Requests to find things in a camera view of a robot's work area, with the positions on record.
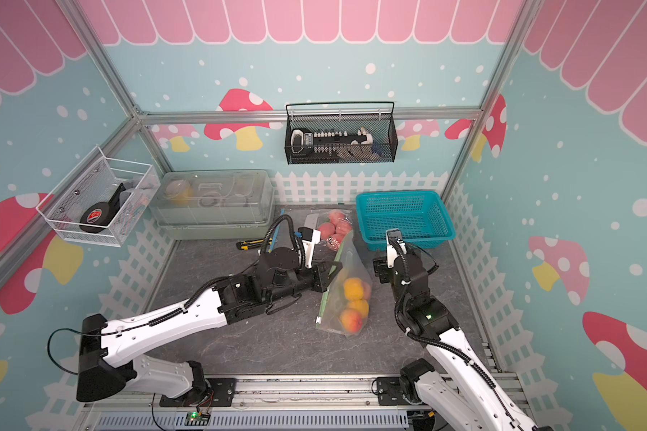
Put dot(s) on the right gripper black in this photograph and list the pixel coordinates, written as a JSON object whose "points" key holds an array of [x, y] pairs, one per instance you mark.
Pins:
{"points": [[382, 268]]}

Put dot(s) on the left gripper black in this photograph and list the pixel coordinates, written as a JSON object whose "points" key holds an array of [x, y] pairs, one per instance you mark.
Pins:
{"points": [[323, 279]]}

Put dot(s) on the pink peach front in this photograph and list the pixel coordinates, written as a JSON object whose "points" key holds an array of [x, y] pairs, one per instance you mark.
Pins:
{"points": [[366, 291]]}

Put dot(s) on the yellow peach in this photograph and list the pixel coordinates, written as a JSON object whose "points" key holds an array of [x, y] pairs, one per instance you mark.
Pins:
{"points": [[361, 306], [352, 289]]}

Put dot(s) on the large pink peach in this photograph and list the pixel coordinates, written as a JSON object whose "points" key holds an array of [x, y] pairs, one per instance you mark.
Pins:
{"points": [[327, 230]]}

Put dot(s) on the green zipper bag with coasters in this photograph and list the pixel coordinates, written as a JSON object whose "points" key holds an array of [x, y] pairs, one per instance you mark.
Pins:
{"points": [[345, 305]]}

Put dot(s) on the clear blue zip-top bag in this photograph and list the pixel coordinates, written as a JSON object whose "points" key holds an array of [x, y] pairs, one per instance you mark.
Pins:
{"points": [[313, 217]]}

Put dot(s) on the red orange peach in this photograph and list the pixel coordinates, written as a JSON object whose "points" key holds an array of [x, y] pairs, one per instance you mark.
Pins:
{"points": [[351, 321]]}

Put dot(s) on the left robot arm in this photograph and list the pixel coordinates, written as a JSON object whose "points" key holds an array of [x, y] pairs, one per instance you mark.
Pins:
{"points": [[114, 354]]}

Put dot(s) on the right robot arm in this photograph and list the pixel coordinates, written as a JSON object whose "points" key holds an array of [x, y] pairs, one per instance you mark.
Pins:
{"points": [[477, 402]]}

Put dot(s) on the teal plastic basket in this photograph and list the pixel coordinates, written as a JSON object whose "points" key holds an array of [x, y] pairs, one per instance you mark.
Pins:
{"points": [[420, 216]]}

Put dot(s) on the yellow black utility knife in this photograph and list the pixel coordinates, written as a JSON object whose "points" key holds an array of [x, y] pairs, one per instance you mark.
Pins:
{"points": [[252, 244]]}

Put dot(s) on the white black items in basket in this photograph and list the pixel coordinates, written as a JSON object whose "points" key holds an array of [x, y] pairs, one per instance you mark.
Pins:
{"points": [[330, 146]]}

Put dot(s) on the translucent green storage box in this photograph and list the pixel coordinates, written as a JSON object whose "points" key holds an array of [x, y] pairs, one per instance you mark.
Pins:
{"points": [[211, 205]]}

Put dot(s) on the small green circuit board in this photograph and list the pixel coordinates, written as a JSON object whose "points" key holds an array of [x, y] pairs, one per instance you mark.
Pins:
{"points": [[197, 419]]}

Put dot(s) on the black tape roll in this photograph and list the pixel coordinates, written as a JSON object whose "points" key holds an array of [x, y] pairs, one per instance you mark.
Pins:
{"points": [[99, 216]]}

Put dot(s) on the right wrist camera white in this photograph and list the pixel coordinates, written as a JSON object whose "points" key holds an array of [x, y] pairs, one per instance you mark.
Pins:
{"points": [[395, 246]]}

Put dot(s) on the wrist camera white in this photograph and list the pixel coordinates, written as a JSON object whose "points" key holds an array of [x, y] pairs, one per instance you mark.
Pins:
{"points": [[310, 239], [395, 246]]}

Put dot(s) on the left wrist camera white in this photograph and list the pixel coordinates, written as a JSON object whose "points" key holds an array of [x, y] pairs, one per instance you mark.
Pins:
{"points": [[310, 239]]}

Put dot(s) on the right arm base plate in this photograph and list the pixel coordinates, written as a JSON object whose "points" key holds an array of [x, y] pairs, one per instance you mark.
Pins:
{"points": [[397, 391]]}

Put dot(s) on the black wire mesh basket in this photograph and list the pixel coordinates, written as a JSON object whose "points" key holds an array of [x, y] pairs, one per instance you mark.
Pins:
{"points": [[376, 117]]}

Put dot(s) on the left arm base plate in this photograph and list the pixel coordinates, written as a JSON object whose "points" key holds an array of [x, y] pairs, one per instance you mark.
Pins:
{"points": [[213, 392]]}

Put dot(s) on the clear acrylic wall bin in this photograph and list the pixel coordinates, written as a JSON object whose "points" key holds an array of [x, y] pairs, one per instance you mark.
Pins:
{"points": [[94, 180]]}

